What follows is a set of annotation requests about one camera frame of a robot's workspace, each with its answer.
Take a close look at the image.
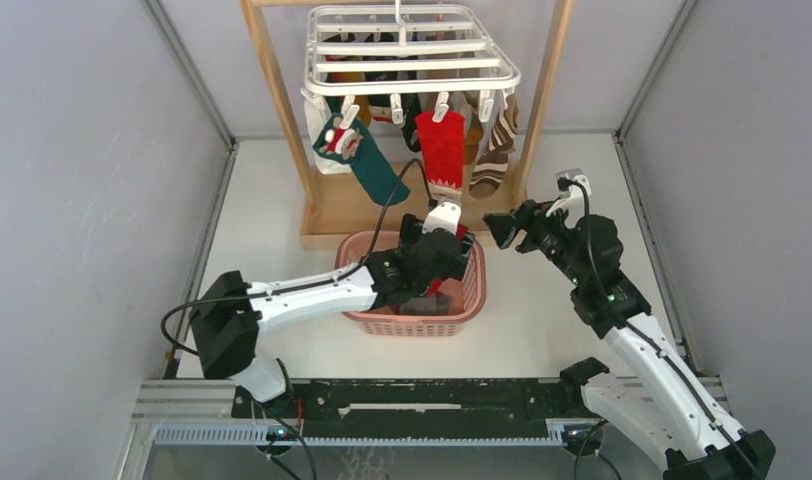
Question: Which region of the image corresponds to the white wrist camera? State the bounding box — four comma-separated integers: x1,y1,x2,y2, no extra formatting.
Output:
422,201,462,236
546,169,591,216

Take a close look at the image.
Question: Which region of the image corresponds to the white plastic clip hanger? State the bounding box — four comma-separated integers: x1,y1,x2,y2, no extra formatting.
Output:
304,1,521,121

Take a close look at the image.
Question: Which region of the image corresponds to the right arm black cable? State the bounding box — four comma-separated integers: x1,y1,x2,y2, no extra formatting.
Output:
558,177,765,480

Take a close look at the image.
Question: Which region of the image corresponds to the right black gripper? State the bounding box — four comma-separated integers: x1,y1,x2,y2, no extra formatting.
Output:
483,196,587,287

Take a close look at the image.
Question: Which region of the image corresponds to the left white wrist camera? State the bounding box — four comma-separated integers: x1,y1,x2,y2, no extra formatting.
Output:
422,201,462,236

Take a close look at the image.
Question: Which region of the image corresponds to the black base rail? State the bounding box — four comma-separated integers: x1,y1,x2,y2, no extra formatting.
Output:
231,378,598,443

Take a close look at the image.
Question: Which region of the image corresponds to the grey sock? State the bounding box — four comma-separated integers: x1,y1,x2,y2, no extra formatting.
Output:
398,292,453,317

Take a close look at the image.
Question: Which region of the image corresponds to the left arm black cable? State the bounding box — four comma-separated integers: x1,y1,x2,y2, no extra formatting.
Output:
160,157,437,359

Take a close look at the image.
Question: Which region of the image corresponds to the dark green reindeer sock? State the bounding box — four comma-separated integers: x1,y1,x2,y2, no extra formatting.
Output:
312,113,411,206

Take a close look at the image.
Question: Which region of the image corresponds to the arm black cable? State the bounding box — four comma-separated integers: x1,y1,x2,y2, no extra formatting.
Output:
558,177,765,480
160,157,437,359

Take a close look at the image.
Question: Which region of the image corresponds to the pink plastic laundry basket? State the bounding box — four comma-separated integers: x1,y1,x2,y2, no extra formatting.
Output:
336,231,487,337

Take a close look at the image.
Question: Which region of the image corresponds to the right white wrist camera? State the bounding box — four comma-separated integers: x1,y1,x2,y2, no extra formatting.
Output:
546,169,591,216

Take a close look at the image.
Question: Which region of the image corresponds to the mustard yellow sock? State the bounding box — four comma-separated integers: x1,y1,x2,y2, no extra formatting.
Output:
325,56,372,126

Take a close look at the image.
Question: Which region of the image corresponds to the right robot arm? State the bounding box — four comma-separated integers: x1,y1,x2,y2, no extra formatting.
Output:
483,200,776,479

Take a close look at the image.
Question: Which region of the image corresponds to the red fuzzy sock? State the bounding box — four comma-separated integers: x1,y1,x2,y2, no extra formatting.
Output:
426,223,469,296
416,111,465,204

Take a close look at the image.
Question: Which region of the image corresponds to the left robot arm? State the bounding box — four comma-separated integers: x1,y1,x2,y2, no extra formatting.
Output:
190,214,475,417

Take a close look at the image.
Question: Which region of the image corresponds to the white sock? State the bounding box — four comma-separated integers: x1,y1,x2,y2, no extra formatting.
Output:
302,92,354,176

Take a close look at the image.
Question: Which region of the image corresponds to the brown striped sock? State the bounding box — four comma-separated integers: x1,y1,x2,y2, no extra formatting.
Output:
469,94,519,199

